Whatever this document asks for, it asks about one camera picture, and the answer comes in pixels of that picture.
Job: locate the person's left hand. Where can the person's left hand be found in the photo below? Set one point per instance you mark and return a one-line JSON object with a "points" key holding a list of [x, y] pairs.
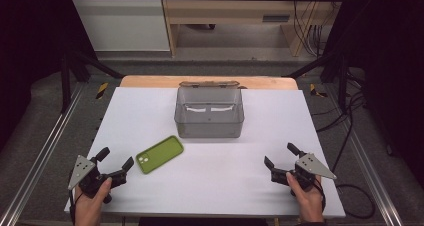
{"points": [[87, 209]]}

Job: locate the black curtain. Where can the black curtain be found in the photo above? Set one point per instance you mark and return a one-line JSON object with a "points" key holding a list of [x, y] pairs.
{"points": [[393, 69], [30, 52]]}

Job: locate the white cabinet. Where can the white cabinet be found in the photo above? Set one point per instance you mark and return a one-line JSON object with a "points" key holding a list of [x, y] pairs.
{"points": [[123, 26]]}

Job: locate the white board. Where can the white board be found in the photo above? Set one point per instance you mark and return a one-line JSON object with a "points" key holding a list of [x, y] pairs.
{"points": [[213, 179]]}

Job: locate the wooden table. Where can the wooden table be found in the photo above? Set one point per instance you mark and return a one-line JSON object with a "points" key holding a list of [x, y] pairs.
{"points": [[150, 81]]}

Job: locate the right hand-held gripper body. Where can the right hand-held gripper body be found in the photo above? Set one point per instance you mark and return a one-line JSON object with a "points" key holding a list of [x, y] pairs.
{"points": [[315, 167]]}

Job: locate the wooden desk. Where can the wooden desk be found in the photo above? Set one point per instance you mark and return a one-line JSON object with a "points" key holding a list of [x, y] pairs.
{"points": [[233, 9]]}

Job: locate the black metal stand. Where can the black metal stand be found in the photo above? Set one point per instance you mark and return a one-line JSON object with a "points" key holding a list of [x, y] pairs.
{"points": [[340, 76], [68, 79]]}

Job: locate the grey desk label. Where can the grey desk label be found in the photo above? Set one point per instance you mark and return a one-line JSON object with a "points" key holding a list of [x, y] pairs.
{"points": [[276, 18]]}

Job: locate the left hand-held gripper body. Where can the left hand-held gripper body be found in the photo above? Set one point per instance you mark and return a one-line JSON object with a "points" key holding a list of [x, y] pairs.
{"points": [[87, 179]]}

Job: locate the yellow black tape marker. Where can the yellow black tape marker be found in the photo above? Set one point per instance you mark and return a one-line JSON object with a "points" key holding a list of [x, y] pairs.
{"points": [[315, 90], [102, 90]]}

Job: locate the transparent grey storage box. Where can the transparent grey storage box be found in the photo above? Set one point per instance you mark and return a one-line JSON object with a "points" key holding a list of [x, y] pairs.
{"points": [[209, 114]]}

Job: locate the aluminium rail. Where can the aluminium rail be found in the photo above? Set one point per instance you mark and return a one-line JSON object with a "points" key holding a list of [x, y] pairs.
{"points": [[370, 166], [40, 159]]}

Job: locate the person's right hand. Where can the person's right hand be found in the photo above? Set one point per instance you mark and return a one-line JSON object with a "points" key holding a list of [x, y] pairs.
{"points": [[308, 202]]}

